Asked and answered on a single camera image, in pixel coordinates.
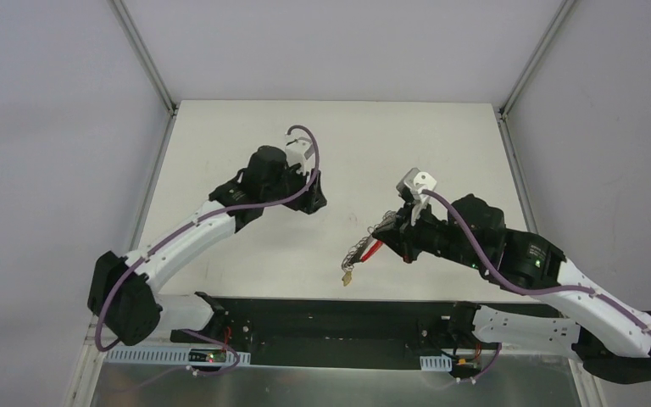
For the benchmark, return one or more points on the white cable duct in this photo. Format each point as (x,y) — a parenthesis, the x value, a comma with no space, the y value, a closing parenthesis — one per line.
(166,355)
(438,363)

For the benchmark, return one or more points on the right white cable duct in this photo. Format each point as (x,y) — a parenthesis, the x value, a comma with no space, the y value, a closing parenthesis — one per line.
(438,363)

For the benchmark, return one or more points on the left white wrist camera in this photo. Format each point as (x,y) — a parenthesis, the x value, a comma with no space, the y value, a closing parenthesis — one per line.
(300,153)

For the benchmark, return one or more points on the left metal frame post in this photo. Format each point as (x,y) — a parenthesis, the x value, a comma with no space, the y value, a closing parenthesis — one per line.
(144,57)

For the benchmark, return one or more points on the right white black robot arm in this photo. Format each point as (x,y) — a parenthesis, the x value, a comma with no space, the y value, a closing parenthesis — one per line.
(611,340)

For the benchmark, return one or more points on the metal frame post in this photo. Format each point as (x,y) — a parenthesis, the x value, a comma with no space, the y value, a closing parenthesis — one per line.
(144,57)
(551,32)

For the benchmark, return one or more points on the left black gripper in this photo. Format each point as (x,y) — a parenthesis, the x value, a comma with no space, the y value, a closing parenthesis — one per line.
(313,195)

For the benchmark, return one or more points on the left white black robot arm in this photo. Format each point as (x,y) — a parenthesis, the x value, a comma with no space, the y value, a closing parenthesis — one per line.
(125,290)

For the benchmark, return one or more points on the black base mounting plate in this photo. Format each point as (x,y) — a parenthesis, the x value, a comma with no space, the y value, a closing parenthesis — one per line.
(380,335)

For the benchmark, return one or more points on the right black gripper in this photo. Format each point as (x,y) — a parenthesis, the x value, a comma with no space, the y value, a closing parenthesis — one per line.
(403,229)

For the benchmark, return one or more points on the red keyring holder with rings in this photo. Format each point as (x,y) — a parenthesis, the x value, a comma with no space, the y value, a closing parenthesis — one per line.
(362,251)

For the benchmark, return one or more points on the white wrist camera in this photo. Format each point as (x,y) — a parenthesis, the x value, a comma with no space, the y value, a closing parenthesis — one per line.
(300,153)
(411,189)

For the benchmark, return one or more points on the left white cable duct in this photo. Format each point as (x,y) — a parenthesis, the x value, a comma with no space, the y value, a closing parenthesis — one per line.
(166,355)

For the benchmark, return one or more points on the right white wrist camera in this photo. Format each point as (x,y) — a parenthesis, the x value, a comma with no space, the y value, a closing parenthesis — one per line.
(411,189)

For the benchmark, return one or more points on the right metal frame post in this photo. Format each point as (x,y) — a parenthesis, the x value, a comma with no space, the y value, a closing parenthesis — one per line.
(551,32)

